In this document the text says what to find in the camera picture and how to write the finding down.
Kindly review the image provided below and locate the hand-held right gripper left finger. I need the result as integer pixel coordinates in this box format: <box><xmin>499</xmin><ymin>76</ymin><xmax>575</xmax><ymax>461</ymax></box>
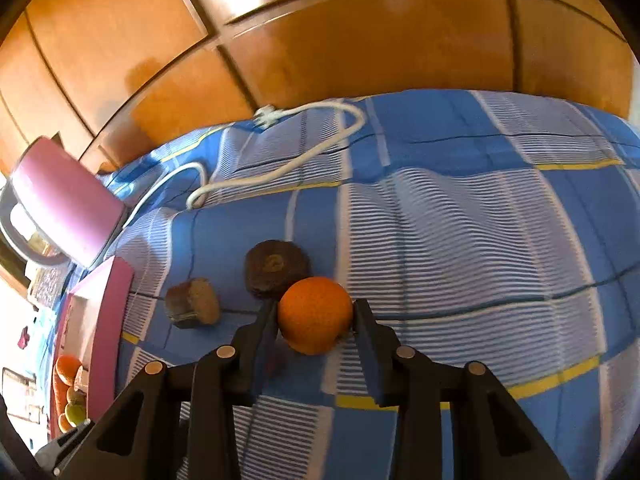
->
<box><xmin>75</xmin><ymin>299</ymin><xmax>281</xmax><ymax>480</ymax></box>

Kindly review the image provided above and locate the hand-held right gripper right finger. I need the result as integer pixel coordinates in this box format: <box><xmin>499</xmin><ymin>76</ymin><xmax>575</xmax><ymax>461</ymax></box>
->
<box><xmin>352</xmin><ymin>299</ymin><xmax>572</xmax><ymax>480</ymax></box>

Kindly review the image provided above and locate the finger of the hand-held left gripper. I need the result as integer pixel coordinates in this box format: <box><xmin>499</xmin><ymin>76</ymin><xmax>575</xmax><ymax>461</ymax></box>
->
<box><xmin>35</xmin><ymin>419</ymin><xmax>96</xmax><ymax>477</ymax></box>

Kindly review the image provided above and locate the orange carrot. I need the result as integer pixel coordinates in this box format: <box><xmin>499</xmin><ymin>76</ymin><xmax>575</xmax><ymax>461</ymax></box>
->
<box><xmin>52</xmin><ymin>377</ymin><xmax>75</xmax><ymax>417</ymax></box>

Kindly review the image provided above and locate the small orange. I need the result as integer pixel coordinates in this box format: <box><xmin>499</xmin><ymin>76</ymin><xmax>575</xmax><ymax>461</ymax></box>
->
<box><xmin>277</xmin><ymin>276</ymin><xmax>354</xmax><ymax>356</ymax></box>

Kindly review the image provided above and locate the large orange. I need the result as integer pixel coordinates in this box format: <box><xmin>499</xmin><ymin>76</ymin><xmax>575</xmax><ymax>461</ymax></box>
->
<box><xmin>55</xmin><ymin>355</ymin><xmax>83</xmax><ymax>386</ymax></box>

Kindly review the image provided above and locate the pink rimmed white tray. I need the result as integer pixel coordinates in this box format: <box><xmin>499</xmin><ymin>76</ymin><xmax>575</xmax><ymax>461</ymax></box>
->
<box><xmin>47</xmin><ymin>256</ymin><xmax>135</xmax><ymax>436</ymax></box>

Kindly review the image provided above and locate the dark eggplant end piece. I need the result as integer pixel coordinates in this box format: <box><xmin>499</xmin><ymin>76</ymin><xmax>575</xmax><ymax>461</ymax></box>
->
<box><xmin>244</xmin><ymin>240</ymin><xmax>311</xmax><ymax>302</ymax></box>

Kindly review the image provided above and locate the silver embossed tissue box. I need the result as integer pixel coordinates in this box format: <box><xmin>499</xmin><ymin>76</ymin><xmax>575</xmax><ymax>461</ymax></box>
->
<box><xmin>25</xmin><ymin>260</ymin><xmax>68</xmax><ymax>308</ymax></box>

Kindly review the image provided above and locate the blue plaid bedsheet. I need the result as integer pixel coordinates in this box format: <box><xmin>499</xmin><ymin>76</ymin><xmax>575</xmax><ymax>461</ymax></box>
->
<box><xmin>30</xmin><ymin>89</ymin><xmax>640</xmax><ymax>480</ymax></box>

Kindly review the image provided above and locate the pink electric kettle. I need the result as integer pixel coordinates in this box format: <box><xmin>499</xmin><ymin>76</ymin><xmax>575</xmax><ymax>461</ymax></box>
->
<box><xmin>0</xmin><ymin>137</ymin><xmax>129</xmax><ymax>269</ymax></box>

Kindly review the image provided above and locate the wooden panelled wardrobe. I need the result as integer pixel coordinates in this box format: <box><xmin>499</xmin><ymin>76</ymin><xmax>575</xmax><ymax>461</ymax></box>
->
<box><xmin>0</xmin><ymin>0</ymin><xmax>640</xmax><ymax>176</ymax></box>

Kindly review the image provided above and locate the white power cord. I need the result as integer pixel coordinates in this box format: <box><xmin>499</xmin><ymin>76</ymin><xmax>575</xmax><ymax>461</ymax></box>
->
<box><xmin>122</xmin><ymin>101</ymin><xmax>366</xmax><ymax>226</ymax></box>

